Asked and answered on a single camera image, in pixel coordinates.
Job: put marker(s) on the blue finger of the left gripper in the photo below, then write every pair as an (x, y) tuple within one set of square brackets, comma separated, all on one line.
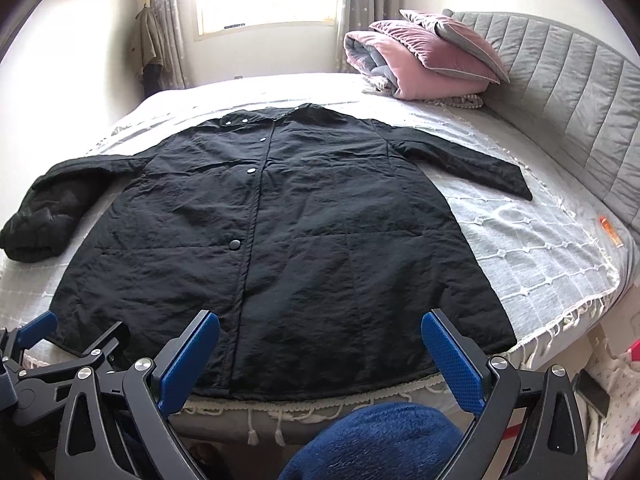
[(106, 354), (28, 335)]

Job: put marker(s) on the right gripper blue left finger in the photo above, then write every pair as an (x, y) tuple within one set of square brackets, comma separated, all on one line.
[(156, 388)]

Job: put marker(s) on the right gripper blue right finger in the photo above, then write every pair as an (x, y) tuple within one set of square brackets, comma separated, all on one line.
[(486, 388)]

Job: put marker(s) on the black long quilted coat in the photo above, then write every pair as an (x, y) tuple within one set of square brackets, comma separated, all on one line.
[(314, 236)]

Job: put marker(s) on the hanging clothes in corner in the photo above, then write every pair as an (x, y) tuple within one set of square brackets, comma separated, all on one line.
[(146, 52)]

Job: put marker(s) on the black phone on floor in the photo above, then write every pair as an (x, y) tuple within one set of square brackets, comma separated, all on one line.
[(592, 393)]

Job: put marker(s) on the blue fleece trousers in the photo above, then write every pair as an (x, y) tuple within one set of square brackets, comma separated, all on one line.
[(384, 441)]

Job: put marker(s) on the grey checked bedspread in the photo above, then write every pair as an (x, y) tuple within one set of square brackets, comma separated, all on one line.
[(553, 267)]

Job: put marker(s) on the orange label on bed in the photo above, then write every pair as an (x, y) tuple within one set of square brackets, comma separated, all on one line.
[(611, 231)]

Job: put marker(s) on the grey quilted headboard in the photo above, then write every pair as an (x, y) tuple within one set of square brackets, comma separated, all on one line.
[(574, 96)]

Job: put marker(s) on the grey patterned left curtain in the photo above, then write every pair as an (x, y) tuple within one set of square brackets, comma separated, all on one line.
[(168, 20)]

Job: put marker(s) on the grey pink-edged pillow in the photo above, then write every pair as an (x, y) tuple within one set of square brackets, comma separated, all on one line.
[(465, 38)]

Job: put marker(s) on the folded pink grey quilt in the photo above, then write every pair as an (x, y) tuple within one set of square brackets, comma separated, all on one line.
[(377, 56)]

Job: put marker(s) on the pink velvet pillow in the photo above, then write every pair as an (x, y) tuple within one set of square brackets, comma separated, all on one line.
[(434, 53)]

